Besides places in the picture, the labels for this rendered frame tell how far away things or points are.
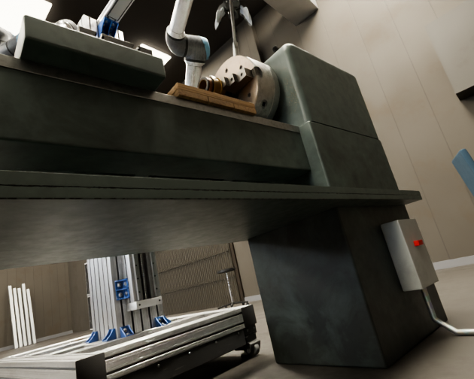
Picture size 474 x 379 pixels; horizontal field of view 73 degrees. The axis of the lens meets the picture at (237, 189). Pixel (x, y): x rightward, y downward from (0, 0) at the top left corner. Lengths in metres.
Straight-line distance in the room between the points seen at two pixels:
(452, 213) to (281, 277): 3.09
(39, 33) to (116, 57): 0.15
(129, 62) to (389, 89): 4.04
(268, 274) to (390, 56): 3.82
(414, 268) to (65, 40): 1.27
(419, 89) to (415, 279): 3.37
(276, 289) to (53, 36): 1.11
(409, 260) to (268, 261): 0.53
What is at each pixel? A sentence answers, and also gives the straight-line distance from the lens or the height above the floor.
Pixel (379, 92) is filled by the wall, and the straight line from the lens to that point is 4.64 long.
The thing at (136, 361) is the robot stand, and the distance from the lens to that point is 1.30.
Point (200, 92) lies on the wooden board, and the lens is 0.98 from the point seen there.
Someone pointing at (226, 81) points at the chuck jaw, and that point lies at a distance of 1.30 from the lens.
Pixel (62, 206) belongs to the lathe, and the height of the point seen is 0.52.
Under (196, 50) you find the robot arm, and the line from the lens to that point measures 1.89.
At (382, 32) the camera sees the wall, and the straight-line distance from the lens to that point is 4.94.
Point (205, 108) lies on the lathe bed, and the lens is 0.97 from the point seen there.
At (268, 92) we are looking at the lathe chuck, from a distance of 1.30.
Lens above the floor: 0.35
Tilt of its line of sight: 16 degrees up
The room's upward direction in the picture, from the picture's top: 13 degrees counter-clockwise
